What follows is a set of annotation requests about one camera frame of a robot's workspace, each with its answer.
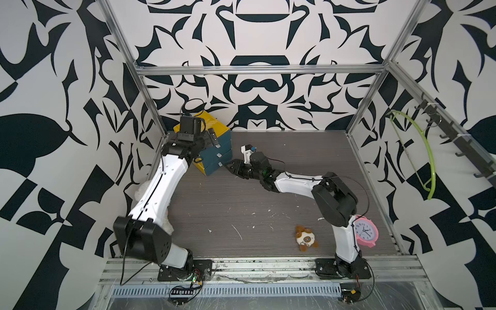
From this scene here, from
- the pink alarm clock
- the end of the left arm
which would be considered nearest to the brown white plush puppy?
the pink alarm clock

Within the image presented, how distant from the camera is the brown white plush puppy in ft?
2.60

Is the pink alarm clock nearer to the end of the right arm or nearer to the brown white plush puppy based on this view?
the brown white plush puppy

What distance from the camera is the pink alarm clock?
2.64 ft

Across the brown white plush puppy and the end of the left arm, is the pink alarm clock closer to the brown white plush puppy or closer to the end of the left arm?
the brown white plush puppy

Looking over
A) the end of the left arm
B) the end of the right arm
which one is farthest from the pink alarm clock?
the end of the left arm

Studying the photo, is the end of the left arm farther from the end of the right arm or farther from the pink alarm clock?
the pink alarm clock

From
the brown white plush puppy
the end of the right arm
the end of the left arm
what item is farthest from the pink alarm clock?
the end of the left arm

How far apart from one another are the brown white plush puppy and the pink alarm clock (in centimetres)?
18

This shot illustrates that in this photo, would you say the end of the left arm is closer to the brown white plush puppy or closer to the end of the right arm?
the end of the right arm

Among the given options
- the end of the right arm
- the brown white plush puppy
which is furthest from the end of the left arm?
the brown white plush puppy

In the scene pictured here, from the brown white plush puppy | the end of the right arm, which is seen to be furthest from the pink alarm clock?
the end of the right arm
